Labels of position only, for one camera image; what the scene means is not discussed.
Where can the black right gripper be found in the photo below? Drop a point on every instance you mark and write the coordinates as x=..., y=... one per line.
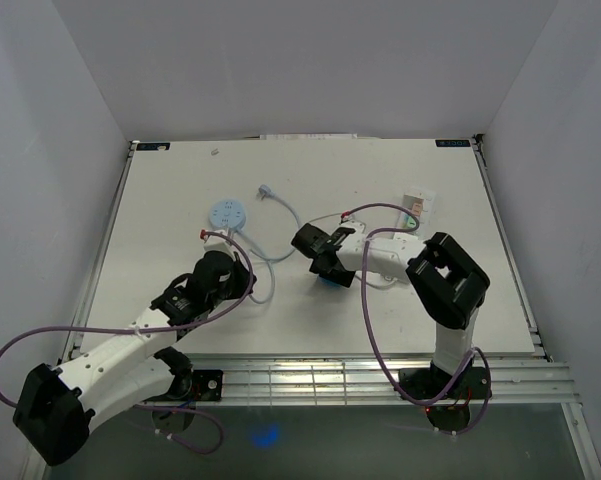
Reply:
x=345, y=279

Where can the black corner label right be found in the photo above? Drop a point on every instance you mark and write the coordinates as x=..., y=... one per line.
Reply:
x=453, y=143

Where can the black corner label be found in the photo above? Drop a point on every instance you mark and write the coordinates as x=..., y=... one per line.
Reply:
x=453, y=143
x=153, y=146

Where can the aluminium frame rail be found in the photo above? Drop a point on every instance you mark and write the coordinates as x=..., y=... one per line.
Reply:
x=277, y=382

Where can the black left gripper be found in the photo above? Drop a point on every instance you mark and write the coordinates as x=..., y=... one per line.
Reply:
x=243, y=277

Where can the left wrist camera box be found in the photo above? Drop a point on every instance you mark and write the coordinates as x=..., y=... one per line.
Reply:
x=217, y=240

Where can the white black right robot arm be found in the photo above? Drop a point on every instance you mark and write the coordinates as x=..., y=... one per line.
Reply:
x=450, y=285

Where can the round light blue socket hub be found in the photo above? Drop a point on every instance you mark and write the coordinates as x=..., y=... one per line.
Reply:
x=229, y=214

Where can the blue cable winder clip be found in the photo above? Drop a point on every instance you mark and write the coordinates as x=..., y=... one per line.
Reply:
x=329, y=283

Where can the pink small plug adapter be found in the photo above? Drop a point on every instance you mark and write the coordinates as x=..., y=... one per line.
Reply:
x=418, y=207

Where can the white multicolour power strip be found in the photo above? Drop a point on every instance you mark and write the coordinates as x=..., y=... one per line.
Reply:
x=411, y=195

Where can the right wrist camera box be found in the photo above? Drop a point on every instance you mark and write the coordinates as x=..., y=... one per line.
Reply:
x=348, y=220

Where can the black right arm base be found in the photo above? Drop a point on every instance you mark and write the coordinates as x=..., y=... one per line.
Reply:
x=465, y=397

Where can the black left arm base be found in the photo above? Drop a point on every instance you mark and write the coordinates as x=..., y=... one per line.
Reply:
x=172, y=377

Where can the green small plug adapter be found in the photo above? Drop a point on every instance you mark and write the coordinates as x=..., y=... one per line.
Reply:
x=406, y=221

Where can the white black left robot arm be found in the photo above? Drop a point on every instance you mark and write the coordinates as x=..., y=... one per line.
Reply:
x=59, y=407

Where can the black corner label left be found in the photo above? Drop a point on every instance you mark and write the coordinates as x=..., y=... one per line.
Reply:
x=153, y=146

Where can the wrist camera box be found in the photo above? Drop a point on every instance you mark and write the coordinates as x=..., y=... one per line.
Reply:
x=348, y=220
x=217, y=240

